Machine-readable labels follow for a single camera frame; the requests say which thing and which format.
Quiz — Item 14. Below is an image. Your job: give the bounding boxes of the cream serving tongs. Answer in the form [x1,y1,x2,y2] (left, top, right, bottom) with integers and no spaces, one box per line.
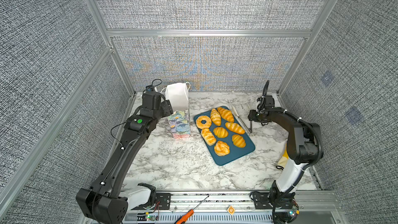
[230,103,255,136]

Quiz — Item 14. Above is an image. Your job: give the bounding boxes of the white floral paper bag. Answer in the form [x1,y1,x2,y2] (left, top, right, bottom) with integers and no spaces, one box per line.
[161,82,191,139]

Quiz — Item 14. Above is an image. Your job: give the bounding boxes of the fake croissant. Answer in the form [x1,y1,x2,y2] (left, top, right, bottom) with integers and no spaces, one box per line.
[210,108,222,126]
[232,134,246,148]
[225,122,245,134]
[217,107,234,122]

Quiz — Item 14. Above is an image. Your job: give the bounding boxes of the fake long twisted bread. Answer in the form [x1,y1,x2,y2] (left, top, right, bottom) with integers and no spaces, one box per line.
[201,128,217,146]

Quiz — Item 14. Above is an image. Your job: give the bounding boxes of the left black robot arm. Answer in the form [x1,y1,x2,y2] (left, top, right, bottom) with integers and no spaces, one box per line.
[76,91,174,224]

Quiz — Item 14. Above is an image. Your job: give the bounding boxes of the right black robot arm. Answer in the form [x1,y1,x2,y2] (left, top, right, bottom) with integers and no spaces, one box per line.
[248,95,323,208]

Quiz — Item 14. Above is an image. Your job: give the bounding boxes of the fake croissant top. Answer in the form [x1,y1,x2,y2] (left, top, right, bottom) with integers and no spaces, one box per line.
[217,107,234,122]

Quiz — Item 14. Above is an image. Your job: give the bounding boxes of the fake round striped bun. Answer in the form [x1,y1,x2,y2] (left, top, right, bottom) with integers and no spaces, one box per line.
[213,127,229,139]

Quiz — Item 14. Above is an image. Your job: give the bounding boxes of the teal rectangular tray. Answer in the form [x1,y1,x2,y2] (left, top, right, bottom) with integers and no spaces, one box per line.
[194,106,256,166]

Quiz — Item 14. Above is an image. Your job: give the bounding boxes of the yellow work glove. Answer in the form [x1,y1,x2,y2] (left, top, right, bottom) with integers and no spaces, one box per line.
[276,145,289,170]

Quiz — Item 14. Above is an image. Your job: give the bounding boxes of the small orange tag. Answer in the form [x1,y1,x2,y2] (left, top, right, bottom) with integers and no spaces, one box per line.
[227,206,235,215]

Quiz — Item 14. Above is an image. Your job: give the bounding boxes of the fake ring donut bread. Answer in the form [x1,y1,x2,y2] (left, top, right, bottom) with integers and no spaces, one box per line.
[196,115,212,129]

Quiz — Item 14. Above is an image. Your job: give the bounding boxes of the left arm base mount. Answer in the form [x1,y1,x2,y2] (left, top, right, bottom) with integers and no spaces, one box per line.
[131,193,171,211]

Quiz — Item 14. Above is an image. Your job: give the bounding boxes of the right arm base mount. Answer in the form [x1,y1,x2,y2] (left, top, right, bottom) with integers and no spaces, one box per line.
[249,190,300,224]

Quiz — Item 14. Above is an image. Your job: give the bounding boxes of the orange handled screwdriver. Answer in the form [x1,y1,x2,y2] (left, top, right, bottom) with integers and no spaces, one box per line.
[174,195,209,224]

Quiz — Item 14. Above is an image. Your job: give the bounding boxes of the aluminium front rail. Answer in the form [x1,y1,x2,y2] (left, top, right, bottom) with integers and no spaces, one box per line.
[120,188,349,224]

